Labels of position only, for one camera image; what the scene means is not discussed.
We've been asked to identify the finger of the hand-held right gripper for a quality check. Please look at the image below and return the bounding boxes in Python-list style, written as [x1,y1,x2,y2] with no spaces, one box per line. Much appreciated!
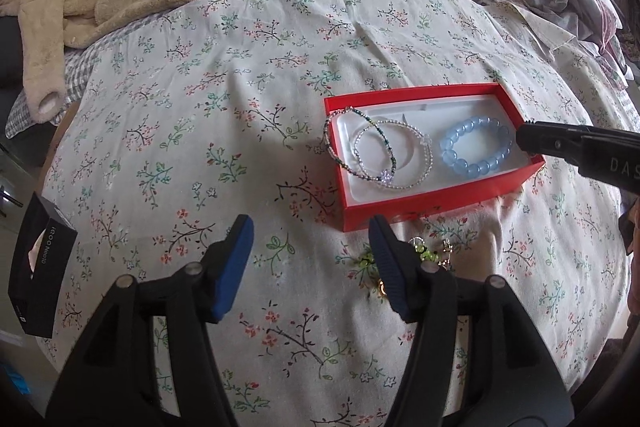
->
[515,120,640,196]

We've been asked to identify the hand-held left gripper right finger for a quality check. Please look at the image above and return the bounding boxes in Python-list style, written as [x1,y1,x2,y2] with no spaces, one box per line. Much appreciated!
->
[368,214,576,427]

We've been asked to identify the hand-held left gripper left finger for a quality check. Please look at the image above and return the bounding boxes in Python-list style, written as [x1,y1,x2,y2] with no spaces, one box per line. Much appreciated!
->
[47,214,255,427]

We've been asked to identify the green beaded charm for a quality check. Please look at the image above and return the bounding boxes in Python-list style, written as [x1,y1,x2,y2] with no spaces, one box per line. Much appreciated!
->
[357,238,444,273]

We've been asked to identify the small gold charm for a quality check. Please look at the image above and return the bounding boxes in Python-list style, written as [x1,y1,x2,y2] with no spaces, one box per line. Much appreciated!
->
[440,239,459,268]

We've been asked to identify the red jewelry box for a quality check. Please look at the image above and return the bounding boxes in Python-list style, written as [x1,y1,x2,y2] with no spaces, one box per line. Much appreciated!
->
[323,82,547,233]

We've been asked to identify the crumpled light clothes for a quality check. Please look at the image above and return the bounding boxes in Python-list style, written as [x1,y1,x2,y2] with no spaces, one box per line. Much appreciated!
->
[505,0,638,80]

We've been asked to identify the floral bedspread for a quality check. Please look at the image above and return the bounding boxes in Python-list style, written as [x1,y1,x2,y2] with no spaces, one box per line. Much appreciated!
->
[5,0,640,427]

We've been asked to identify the black phone box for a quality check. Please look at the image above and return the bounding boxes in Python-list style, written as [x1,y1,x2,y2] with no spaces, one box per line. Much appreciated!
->
[7,193,79,338]

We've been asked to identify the clear bead bracelet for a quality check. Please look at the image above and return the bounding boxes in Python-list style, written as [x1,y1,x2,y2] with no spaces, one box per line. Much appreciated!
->
[352,119,433,192]

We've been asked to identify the blue bead bracelet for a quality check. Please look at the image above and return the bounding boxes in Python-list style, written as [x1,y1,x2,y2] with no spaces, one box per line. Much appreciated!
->
[439,116,514,178]

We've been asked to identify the green and silver bead bracelet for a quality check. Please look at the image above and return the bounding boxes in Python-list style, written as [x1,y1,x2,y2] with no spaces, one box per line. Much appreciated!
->
[323,106,402,180]

